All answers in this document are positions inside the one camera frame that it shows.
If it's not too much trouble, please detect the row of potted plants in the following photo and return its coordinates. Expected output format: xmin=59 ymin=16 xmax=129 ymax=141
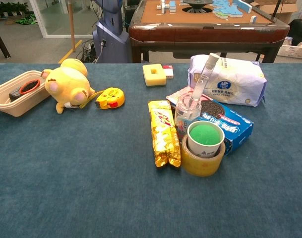
xmin=0 ymin=1 xmax=30 ymax=18

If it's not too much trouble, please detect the yellowish packing tape roll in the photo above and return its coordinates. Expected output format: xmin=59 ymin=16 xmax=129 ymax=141
xmin=181 ymin=133 xmax=227 ymax=178

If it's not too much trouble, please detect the black mahjong table centre dish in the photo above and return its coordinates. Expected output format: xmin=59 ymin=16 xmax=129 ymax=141
xmin=182 ymin=0 xmax=214 ymax=13

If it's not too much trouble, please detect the beige plastic tray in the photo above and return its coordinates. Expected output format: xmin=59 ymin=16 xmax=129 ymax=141
xmin=0 ymin=70 xmax=52 ymax=118

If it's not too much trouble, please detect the white plastic basket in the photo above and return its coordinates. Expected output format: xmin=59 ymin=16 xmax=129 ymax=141
xmin=277 ymin=39 xmax=302 ymax=60

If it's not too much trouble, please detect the bundle of floor cables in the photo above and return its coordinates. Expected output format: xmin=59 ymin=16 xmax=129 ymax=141
xmin=75 ymin=39 xmax=102 ymax=63

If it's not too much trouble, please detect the yellow tape measure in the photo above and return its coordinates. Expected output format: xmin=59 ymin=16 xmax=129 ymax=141
xmin=94 ymin=87 xmax=125 ymax=110

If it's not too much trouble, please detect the white paper cup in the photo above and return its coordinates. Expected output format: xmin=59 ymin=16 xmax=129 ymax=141
xmin=187 ymin=120 xmax=226 ymax=159

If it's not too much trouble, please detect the white lavender tissue pack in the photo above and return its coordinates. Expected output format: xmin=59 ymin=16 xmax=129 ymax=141
xmin=187 ymin=54 xmax=268 ymax=108

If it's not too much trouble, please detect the black rectangular block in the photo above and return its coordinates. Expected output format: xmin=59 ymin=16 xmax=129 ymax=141
xmin=8 ymin=87 xmax=24 ymax=102

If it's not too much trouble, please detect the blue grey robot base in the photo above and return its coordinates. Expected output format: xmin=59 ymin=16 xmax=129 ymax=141
xmin=92 ymin=0 xmax=132 ymax=63

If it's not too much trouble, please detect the clear plastic tube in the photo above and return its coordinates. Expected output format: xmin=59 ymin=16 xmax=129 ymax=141
xmin=189 ymin=53 xmax=220 ymax=106

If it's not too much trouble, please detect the clear glass jar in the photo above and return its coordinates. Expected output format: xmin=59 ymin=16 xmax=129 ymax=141
xmin=174 ymin=95 xmax=202 ymax=136

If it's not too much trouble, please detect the yellow sponge with hole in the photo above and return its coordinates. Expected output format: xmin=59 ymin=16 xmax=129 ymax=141
xmin=142 ymin=63 xmax=167 ymax=87

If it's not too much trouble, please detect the blue cookie box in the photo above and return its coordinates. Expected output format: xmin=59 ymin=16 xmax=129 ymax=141
xmin=198 ymin=99 xmax=254 ymax=156

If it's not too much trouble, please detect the brown mahjong table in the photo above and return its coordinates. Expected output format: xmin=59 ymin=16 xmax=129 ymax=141
xmin=128 ymin=0 xmax=291 ymax=63

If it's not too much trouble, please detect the small red white box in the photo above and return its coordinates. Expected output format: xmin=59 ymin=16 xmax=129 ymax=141
xmin=162 ymin=64 xmax=175 ymax=80

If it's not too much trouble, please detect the wooden pole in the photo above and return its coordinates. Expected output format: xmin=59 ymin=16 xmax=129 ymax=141
xmin=67 ymin=0 xmax=76 ymax=53

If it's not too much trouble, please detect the pink flat snack packet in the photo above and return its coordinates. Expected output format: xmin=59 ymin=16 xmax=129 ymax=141
xmin=166 ymin=86 xmax=214 ymax=108

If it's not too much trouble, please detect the green cloth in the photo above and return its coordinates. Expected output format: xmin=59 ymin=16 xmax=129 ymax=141
xmin=15 ymin=13 xmax=38 ymax=25

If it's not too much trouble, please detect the cardboard box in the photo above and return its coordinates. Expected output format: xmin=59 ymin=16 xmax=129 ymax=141
xmin=254 ymin=0 xmax=302 ymax=23

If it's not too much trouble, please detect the small mahjong tile group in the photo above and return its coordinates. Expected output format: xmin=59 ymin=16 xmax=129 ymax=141
xmin=157 ymin=0 xmax=178 ymax=13

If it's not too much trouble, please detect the yellow plush toy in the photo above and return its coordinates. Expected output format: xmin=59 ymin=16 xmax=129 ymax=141
xmin=41 ymin=58 xmax=96 ymax=115

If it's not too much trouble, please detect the blue white mahjong tile pile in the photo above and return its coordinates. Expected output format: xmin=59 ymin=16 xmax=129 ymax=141
xmin=212 ymin=0 xmax=253 ymax=20

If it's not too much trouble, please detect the gold foil snack package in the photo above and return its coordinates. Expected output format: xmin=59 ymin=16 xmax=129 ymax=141
xmin=147 ymin=100 xmax=182 ymax=169

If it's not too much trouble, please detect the dark table leg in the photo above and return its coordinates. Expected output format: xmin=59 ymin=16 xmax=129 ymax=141
xmin=0 ymin=20 xmax=12 ymax=60

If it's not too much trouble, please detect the black slanted stand pole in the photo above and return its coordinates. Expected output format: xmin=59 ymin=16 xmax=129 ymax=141
xmin=271 ymin=0 xmax=282 ymax=22

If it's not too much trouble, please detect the red rimmed black brush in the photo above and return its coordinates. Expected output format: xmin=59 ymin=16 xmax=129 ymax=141
xmin=18 ymin=79 xmax=41 ymax=95

